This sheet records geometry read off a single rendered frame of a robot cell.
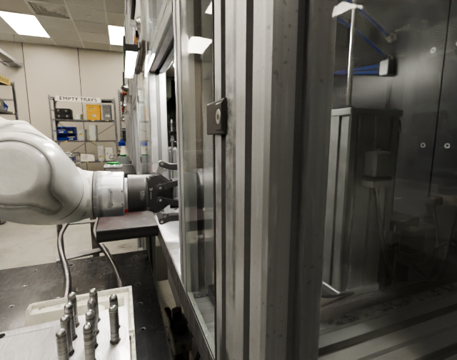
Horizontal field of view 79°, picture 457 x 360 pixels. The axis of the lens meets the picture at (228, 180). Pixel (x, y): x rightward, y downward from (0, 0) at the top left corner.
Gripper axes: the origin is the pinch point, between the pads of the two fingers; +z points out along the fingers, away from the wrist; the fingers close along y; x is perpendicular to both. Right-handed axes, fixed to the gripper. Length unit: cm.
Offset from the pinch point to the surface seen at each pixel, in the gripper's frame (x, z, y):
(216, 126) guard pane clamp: -37.9, -14.1, 12.4
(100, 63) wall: 750, -72, 193
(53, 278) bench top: 38, -42, -34
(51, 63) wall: 750, -180, 179
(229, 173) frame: -39.6, -13.6, 8.9
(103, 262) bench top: 45, -28, -34
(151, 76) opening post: 18.5, -13.8, 26.9
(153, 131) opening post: 18.5, -13.1, 12.8
